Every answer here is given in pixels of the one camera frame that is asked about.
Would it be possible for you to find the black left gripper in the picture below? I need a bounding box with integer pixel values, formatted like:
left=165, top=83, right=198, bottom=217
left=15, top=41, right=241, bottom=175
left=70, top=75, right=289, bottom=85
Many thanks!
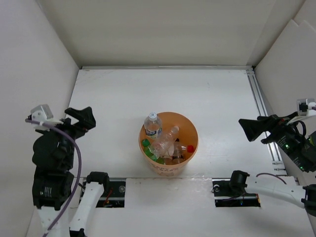
left=40, top=105, right=96, bottom=167

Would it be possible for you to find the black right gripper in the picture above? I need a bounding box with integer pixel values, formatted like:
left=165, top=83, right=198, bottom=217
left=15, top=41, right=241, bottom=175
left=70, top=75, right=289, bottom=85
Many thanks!
left=238, top=110, right=312, bottom=171

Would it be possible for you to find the clear bottle blue yellow label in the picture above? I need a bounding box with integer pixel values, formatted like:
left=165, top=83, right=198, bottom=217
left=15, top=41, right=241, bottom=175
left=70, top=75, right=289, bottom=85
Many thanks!
left=144, top=112, right=162, bottom=139

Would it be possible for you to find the green plastic soda bottle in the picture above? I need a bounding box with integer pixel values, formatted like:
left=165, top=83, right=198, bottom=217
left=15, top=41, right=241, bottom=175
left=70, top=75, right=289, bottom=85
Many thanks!
left=141, top=138, right=165, bottom=165

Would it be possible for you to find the clear bottle red label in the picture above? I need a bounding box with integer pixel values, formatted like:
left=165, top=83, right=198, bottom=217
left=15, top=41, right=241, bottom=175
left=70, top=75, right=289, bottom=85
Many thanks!
left=167, top=142, right=195, bottom=158

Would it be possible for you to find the clear bottle black cap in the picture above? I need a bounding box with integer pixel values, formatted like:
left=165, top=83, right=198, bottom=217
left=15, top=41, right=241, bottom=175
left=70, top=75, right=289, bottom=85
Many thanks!
left=171, top=138, right=187, bottom=164

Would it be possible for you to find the clear crushed unlabelled bottle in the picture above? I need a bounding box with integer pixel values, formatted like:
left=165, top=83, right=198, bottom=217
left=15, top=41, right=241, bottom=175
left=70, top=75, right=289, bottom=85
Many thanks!
left=149, top=126, right=180, bottom=158

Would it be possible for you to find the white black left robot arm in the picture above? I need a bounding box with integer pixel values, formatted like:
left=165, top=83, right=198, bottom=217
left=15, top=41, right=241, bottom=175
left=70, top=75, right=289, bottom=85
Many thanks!
left=25, top=104, right=111, bottom=237

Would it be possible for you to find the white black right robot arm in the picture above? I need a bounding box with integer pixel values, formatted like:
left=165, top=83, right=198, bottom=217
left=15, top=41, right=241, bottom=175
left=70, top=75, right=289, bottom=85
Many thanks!
left=228, top=112, right=316, bottom=216

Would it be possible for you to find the orange plastic bin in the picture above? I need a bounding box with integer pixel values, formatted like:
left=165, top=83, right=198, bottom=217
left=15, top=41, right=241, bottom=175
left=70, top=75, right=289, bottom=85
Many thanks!
left=138, top=112, right=198, bottom=176

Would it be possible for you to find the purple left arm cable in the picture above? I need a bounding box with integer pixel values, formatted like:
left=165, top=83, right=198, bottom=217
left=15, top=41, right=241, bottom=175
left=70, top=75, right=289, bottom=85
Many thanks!
left=24, top=118, right=83, bottom=237

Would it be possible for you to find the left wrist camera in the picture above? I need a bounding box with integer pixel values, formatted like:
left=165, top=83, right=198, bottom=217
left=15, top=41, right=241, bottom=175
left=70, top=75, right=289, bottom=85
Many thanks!
left=30, top=104, right=63, bottom=131

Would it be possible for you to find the side aluminium rail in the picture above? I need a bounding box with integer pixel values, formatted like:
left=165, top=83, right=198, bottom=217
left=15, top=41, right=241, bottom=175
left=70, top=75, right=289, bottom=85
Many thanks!
left=246, top=66, right=303, bottom=198

